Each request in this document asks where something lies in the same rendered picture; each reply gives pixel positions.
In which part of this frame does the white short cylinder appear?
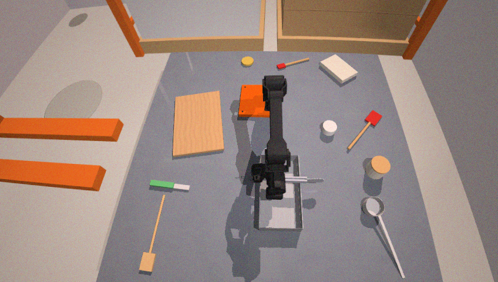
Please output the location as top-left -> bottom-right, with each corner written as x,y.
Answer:
321,120 -> 337,136

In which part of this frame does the yellow round disc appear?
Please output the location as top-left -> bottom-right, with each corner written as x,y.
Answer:
241,57 -> 254,66

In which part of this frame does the grey long-handled ladle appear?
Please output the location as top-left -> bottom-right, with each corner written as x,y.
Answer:
363,196 -> 405,278

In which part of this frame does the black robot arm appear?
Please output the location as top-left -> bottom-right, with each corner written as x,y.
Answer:
251,75 -> 291,194

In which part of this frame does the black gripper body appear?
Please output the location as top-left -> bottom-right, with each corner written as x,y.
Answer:
266,187 -> 283,200

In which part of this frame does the grey cylinder with orange top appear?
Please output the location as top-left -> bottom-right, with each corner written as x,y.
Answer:
365,156 -> 391,179

